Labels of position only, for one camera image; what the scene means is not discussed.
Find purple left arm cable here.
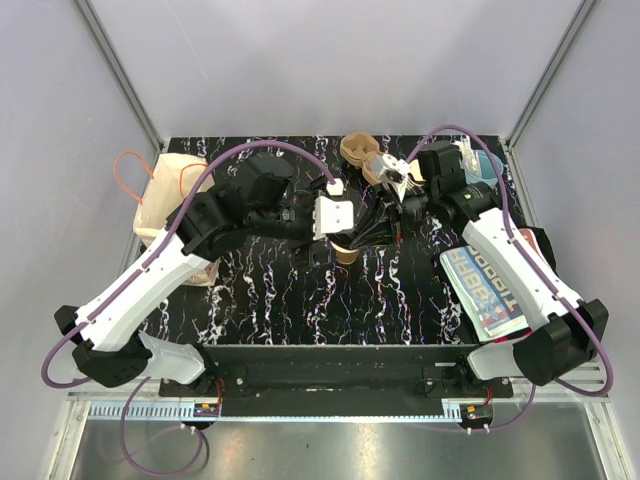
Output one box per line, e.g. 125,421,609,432
40,141,341,474

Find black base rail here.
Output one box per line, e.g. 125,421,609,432
159,345,513,420

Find aluminium frame post right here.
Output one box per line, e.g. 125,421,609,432
506,0,600,149

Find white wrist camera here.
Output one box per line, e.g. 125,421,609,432
371,153,410,202
312,179,355,240

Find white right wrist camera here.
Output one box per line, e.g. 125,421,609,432
371,153,410,202

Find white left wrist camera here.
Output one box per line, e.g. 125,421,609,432
312,179,355,240

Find blue cup holder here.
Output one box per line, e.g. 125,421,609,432
463,150,504,188

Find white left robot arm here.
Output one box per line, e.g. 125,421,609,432
54,141,344,396

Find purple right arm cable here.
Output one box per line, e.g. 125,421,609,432
407,124,615,434

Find pulp cup carrier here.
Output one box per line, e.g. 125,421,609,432
340,131,384,185

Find wrapped stirrers in holder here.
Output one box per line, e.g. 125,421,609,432
454,136,478,174

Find single brown paper cup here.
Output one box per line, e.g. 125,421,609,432
331,242,359,265

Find aluminium frame post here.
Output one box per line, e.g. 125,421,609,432
71,0,164,152
506,0,600,149

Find paper bag orange handles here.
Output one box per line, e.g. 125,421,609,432
122,153,219,287

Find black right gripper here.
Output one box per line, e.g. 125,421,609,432
347,181,439,251

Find aluminium frame post left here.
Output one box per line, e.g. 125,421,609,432
71,0,164,152

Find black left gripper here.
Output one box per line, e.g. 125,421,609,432
249,176,341,268

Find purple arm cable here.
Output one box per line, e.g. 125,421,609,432
40,141,341,474
407,124,615,434

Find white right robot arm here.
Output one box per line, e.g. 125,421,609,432
341,142,609,397

